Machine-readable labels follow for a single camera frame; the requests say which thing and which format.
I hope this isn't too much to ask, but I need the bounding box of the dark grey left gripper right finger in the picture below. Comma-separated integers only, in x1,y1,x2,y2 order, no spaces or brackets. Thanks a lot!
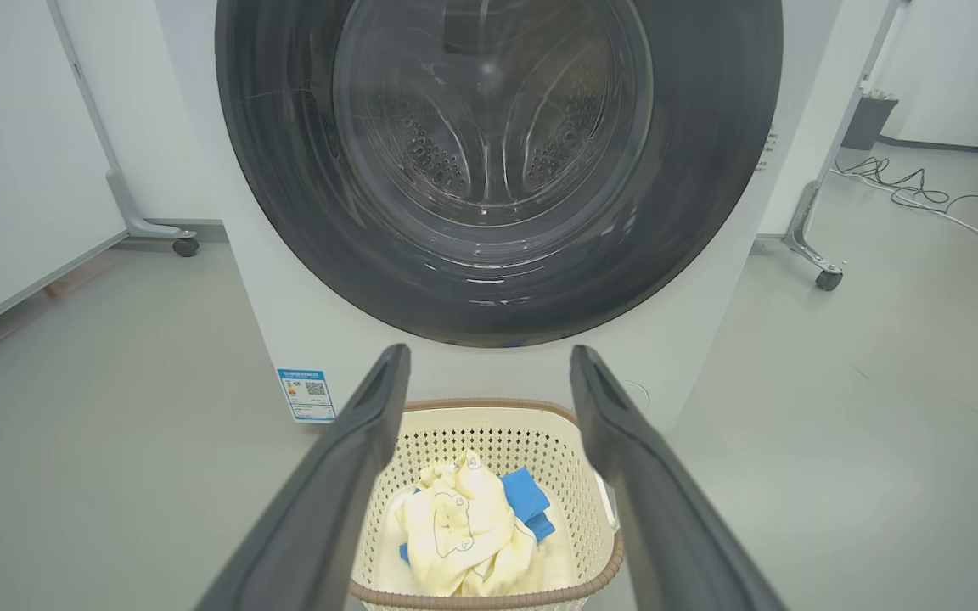
570,345,787,611

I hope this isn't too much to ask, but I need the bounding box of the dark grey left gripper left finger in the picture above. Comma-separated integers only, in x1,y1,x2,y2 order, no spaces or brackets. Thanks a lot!
196,344,412,611

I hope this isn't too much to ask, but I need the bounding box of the blue cloth garment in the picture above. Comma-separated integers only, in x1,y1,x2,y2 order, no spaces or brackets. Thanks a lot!
398,465,556,565

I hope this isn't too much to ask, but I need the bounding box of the pale yellow bear-print garment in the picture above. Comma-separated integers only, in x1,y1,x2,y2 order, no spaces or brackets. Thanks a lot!
393,450,541,597

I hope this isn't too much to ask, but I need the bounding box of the dark round washing machine door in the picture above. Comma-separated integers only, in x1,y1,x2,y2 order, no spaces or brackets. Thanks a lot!
216,0,784,349

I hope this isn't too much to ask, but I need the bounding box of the white front-load washing machine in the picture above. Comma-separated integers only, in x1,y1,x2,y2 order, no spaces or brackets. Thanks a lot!
154,0,846,434

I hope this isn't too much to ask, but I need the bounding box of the cream perforated laundry basket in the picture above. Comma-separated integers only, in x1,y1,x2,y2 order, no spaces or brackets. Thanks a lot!
347,399,626,611

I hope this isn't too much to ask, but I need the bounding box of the blue energy label sticker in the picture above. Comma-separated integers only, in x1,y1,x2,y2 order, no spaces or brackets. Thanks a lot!
277,367,337,423

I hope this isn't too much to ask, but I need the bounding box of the grey wheeled board stand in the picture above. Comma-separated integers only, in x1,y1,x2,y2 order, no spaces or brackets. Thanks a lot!
782,0,914,292
46,0,200,258

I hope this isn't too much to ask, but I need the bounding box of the perforated steel washer drum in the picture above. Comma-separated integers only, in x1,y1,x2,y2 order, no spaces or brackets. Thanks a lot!
332,0,654,230

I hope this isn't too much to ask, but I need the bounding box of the dark grey trash bin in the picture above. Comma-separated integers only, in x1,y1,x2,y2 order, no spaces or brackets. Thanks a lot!
841,89,899,152

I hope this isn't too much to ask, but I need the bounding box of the black floor cable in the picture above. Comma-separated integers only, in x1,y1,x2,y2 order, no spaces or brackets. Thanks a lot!
833,155,978,228

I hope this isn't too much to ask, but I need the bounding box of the white floor cable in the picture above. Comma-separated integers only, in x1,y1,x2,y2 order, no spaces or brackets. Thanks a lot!
829,170,978,264

